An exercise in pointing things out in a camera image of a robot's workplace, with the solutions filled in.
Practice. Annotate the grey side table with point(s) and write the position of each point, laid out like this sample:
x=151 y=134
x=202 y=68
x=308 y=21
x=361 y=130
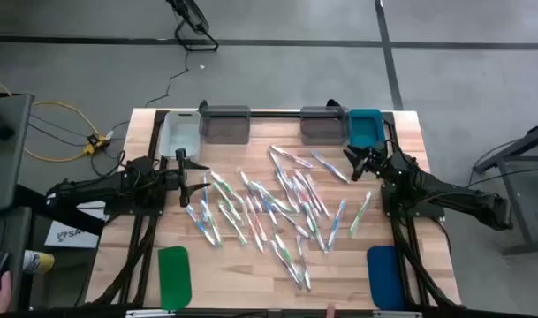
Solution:
x=529 y=194

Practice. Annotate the yellow power plug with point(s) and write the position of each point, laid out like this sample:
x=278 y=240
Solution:
x=94 y=143

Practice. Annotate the blue toothbrush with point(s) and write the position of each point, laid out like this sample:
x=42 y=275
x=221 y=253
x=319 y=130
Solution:
x=205 y=196
x=201 y=225
x=278 y=167
x=268 y=209
x=330 y=166
x=337 y=224

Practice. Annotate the yellow and white can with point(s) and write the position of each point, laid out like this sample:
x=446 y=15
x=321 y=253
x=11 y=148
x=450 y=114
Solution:
x=39 y=262

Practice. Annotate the white printed box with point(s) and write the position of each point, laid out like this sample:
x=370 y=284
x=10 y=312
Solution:
x=74 y=238

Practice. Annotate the grey desk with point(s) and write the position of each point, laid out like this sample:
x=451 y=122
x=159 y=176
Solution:
x=12 y=168

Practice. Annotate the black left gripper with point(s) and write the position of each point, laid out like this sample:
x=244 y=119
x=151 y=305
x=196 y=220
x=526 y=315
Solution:
x=182 y=179

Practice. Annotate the red toothbrush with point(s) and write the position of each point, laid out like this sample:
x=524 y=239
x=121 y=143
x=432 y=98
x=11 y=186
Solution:
x=298 y=193
x=253 y=227
x=257 y=218
x=307 y=192

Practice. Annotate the white plastic bin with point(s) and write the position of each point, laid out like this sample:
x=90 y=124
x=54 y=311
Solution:
x=180 y=132

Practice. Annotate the smoky transparent plastic bin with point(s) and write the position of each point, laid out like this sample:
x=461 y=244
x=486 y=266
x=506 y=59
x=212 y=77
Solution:
x=323 y=130
x=224 y=130

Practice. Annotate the blue flat mat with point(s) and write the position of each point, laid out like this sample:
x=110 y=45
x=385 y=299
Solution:
x=383 y=278

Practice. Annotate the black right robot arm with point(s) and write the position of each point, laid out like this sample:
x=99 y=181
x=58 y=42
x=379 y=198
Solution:
x=449 y=194

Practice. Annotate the teal plastic bin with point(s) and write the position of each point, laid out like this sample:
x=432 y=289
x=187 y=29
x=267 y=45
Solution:
x=365 y=128

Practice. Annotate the green flat mat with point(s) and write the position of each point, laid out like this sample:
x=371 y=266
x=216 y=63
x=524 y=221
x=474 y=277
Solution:
x=175 y=278

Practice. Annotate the black floor fan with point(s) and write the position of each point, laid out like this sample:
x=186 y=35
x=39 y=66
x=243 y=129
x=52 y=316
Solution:
x=191 y=15

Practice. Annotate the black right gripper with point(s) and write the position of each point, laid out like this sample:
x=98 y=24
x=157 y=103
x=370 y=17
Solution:
x=376 y=159

